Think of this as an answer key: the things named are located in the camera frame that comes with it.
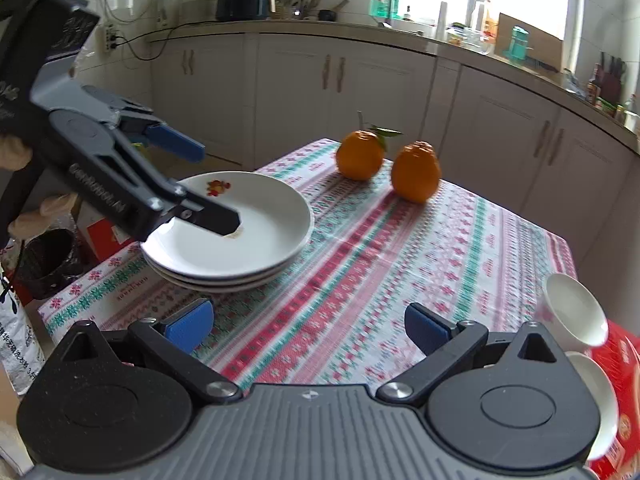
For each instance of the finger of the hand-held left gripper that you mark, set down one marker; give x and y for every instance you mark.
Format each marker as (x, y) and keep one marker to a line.
(125, 195)
(175, 141)

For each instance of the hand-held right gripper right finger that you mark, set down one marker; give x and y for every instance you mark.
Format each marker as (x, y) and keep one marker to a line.
(425, 330)

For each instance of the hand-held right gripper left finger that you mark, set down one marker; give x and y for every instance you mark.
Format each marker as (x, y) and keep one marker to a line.
(187, 325)

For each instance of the stained white floral plate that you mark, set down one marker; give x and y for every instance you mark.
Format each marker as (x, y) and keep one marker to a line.
(270, 210)

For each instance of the white floral bowl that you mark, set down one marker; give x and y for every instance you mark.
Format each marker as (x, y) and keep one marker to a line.
(597, 400)
(575, 310)

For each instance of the person's left hand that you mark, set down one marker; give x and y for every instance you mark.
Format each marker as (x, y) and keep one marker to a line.
(50, 206)

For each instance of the red cardboard box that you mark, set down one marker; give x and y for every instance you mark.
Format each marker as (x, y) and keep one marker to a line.
(100, 235)

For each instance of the white power strip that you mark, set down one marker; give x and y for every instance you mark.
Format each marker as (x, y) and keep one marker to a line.
(111, 40)

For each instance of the patterned tablecloth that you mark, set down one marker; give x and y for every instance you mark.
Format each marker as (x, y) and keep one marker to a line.
(360, 270)

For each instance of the white kitchen cabinets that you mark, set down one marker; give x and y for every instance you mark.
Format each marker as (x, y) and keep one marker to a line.
(290, 90)

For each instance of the white electric kettle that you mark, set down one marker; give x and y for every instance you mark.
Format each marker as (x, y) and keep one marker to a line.
(170, 10)

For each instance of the white countertop appliance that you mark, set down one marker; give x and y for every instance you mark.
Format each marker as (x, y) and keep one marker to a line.
(197, 10)

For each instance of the orange without leaf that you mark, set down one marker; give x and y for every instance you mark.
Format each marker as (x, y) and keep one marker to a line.
(415, 175)

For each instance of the white printed bag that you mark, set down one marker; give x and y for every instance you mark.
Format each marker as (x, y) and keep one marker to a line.
(22, 355)

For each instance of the orange with leaf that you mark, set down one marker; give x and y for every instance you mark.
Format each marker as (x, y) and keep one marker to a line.
(359, 157)

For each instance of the small black pot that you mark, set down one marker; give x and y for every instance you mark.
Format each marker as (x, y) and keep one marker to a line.
(327, 15)

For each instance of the red printed box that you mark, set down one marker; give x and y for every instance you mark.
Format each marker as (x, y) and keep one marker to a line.
(625, 360)

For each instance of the clear plastic bag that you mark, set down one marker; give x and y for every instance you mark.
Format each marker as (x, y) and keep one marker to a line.
(575, 82)

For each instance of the stack of white cups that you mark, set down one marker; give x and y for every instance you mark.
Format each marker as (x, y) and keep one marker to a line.
(440, 20)

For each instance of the dark sauce bottle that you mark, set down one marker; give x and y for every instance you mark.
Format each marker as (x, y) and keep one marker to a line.
(594, 90)

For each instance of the glass teapot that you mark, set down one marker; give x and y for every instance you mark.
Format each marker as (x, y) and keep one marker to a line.
(462, 37)

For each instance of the teal water bottle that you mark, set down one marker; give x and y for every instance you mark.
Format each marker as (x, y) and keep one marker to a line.
(517, 42)

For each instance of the knife block with knives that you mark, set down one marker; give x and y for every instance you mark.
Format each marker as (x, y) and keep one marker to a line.
(611, 85)

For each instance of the wooden cutting board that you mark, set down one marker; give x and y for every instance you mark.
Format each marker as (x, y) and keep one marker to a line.
(545, 42)

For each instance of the large cooking oil bottle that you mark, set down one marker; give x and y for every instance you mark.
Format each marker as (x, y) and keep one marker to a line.
(484, 17)

